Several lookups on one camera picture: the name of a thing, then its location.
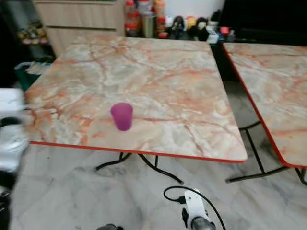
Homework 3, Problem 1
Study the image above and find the purple plastic cup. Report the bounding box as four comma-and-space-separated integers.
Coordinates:
110, 102, 134, 132

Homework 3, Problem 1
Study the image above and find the marble-pattern table with red edge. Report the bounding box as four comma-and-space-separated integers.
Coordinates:
223, 42, 307, 185
24, 34, 289, 185

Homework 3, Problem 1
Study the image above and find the black figurine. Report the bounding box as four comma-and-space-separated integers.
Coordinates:
194, 17, 210, 42
171, 16, 186, 40

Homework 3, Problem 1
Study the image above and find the green bin with papers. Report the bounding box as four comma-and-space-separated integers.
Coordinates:
14, 61, 52, 92

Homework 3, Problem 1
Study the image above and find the yellow figurine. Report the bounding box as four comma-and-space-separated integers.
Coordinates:
186, 15, 197, 30

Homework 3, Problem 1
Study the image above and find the stainless steel tumbler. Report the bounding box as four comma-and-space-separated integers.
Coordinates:
141, 11, 158, 38

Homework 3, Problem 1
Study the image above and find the orange-capped plastic bottle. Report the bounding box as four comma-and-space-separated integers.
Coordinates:
154, 0, 167, 38

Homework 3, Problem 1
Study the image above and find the red-capped plastic bottle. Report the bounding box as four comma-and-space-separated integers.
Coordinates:
124, 0, 140, 37

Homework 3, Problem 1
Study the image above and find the black television screen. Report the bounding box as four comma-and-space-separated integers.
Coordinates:
218, 0, 307, 44

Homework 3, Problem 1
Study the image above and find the light wooden drawer cabinet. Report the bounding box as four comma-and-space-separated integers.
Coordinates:
33, 0, 126, 57

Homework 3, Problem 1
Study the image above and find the dark shelf with jars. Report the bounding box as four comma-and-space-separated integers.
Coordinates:
0, 0, 57, 62

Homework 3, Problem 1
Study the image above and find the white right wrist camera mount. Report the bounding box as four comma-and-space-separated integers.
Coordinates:
185, 190, 207, 220

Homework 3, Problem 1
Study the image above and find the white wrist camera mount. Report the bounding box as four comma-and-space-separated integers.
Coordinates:
0, 88, 25, 118
185, 190, 207, 220

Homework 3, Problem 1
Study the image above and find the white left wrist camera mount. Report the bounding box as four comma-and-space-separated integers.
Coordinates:
0, 88, 25, 118

